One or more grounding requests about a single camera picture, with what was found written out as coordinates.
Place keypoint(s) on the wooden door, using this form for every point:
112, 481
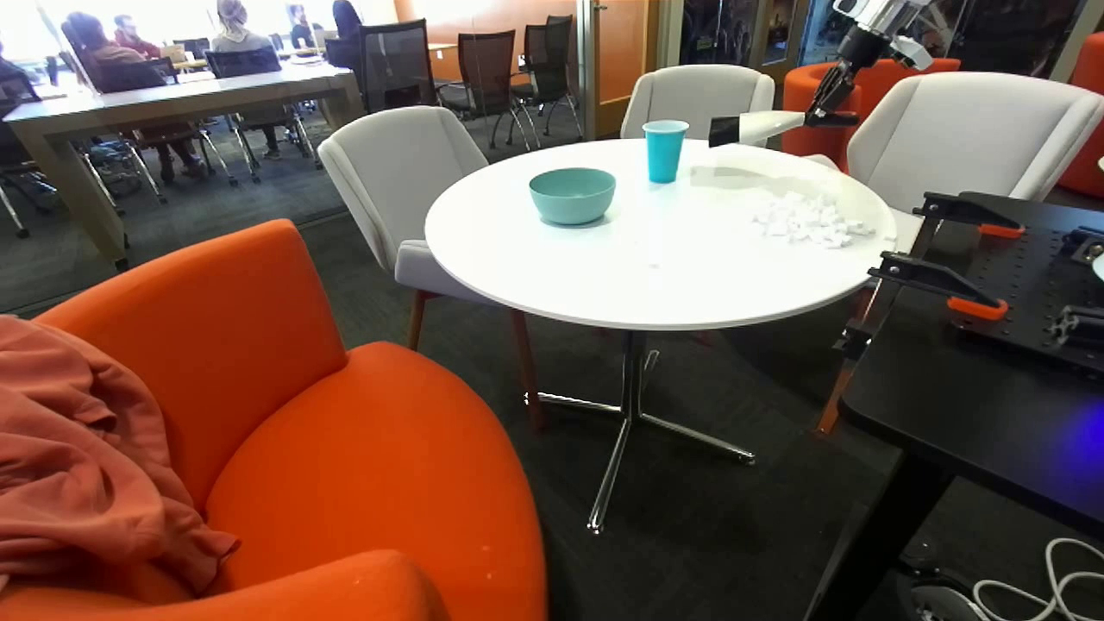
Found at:
626, 54

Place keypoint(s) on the large orange armchair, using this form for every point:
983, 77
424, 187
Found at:
345, 460

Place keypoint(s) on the pile of white pieces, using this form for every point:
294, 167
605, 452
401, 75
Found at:
815, 220

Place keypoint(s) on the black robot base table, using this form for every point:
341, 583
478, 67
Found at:
977, 401

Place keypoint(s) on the seated person dark top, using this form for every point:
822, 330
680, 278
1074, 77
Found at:
345, 35

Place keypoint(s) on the black mesh office chair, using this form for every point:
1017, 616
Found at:
245, 60
10, 141
488, 71
552, 56
396, 65

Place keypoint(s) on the round white table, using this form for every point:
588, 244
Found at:
644, 265

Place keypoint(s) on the teal bowl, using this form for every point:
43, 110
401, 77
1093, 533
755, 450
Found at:
571, 199

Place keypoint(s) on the pink blanket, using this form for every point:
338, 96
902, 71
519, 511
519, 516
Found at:
69, 460

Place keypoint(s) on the seated person maroon top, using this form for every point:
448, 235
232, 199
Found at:
104, 54

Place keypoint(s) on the long wooden meeting table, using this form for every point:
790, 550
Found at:
173, 97

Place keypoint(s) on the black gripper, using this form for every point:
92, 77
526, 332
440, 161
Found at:
856, 54

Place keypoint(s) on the teal plastic cup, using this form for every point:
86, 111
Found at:
663, 158

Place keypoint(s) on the grey upholstered chair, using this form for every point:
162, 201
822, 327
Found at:
692, 97
394, 175
967, 134

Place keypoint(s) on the seated person grey top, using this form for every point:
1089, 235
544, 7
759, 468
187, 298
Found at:
235, 29

